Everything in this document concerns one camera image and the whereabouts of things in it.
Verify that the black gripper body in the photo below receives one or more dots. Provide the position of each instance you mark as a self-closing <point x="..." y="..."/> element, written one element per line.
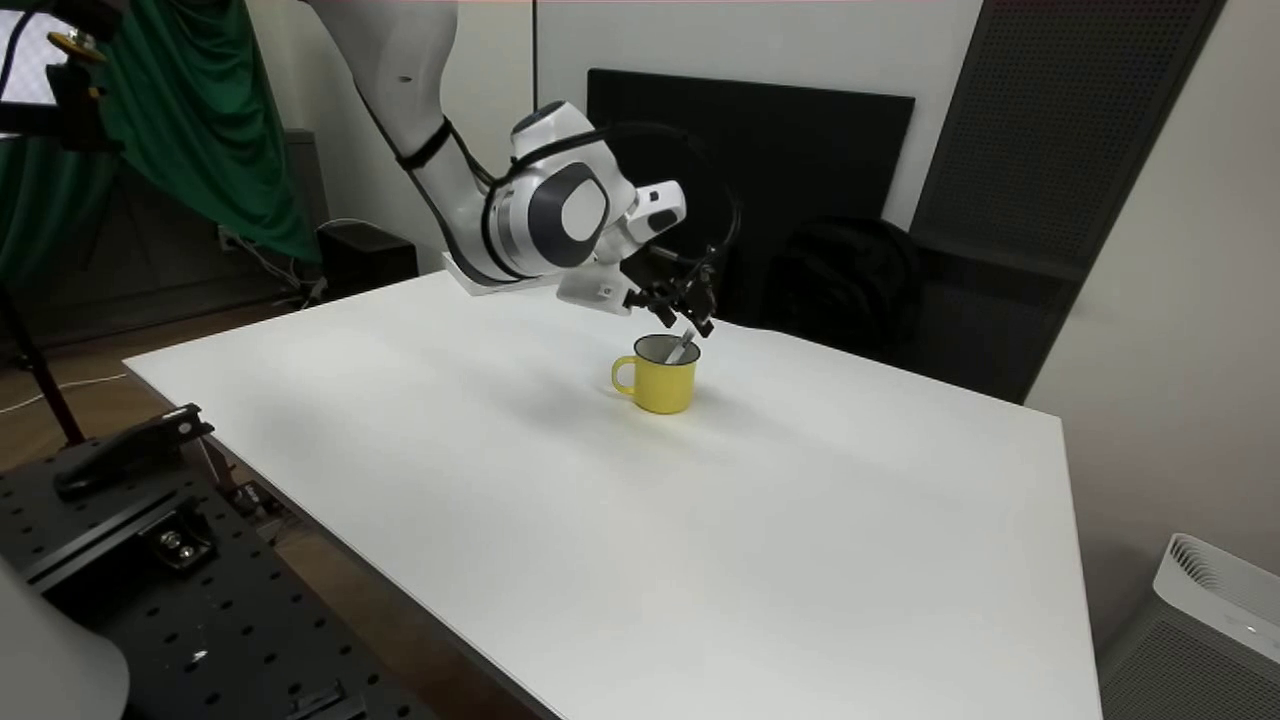
<point x="671" y="276"/>

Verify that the yellow enamel mug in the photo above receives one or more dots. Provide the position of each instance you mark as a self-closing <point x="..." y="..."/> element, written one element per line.
<point x="662" y="384"/>

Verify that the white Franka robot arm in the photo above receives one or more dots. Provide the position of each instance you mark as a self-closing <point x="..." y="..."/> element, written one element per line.
<point x="534" y="215"/>

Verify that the large black flat panel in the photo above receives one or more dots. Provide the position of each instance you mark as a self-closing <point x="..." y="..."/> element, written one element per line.
<point x="814" y="144"/>

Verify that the small black box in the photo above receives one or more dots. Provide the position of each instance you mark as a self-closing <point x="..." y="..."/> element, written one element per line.
<point x="366" y="257"/>

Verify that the tall dark leaning board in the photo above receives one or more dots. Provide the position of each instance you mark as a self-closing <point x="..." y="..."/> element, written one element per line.
<point x="1054" y="144"/>

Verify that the green cloth curtain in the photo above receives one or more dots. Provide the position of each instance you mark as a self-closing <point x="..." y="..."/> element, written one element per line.
<point x="202" y="121"/>

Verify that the small black mounted device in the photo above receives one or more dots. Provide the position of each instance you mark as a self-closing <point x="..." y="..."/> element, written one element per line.
<point x="182" y="545"/>

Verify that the black perforated breadboard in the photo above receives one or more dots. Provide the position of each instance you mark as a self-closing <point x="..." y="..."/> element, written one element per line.
<point x="202" y="627"/>

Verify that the black clamp tool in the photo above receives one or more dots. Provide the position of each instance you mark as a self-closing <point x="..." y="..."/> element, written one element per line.
<point x="122" y="463"/>

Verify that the white waste bin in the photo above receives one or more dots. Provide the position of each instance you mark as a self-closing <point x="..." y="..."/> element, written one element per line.
<point x="1222" y="627"/>

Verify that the black tripod leg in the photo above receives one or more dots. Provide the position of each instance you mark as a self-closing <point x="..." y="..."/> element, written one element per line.
<point x="40" y="382"/>

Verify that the bright monitor screen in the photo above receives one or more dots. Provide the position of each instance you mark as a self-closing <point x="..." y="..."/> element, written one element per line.
<point x="26" y="63"/>

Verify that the white rounded cover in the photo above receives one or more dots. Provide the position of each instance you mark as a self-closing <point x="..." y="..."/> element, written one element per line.
<point x="55" y="654"/>

